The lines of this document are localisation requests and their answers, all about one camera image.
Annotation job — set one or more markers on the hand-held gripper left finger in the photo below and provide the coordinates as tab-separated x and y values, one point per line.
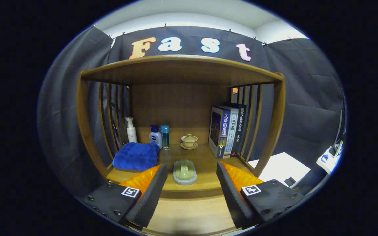
151	193

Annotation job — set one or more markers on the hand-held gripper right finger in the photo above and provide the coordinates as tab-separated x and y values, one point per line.
231	193

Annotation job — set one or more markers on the wooden drawer with black knob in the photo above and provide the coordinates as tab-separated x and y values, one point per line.
192	213

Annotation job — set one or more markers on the wooden countertop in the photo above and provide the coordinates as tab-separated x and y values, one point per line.
205	164

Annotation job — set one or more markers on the wooden cabinet with slatted sides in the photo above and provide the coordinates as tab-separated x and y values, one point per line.
182	105

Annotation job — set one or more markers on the blue folded towel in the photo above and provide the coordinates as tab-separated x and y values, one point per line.
135	157

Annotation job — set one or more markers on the white lotion bottle blue cap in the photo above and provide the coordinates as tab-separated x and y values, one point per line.
156	139

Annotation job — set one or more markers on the teal slim bottle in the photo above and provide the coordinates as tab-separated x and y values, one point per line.
165	137

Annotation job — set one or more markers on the small black flat object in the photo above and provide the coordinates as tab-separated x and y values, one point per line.
290	181

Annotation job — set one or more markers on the book with blue spine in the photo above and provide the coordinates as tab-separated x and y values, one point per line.
223	131

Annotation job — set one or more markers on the white pump bottle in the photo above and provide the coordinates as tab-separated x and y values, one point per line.
131	132

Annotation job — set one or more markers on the beige lidded teacup with saucer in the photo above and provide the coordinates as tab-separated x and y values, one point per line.
189	141

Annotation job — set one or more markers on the book with black spine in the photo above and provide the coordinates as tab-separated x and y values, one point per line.
241	127

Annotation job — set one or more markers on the small blue object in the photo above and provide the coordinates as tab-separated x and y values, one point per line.
324	158

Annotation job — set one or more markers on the white side desk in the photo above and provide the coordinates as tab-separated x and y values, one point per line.
331	162

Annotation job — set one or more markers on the black backdrop cloth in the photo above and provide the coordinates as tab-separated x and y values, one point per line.
307	98

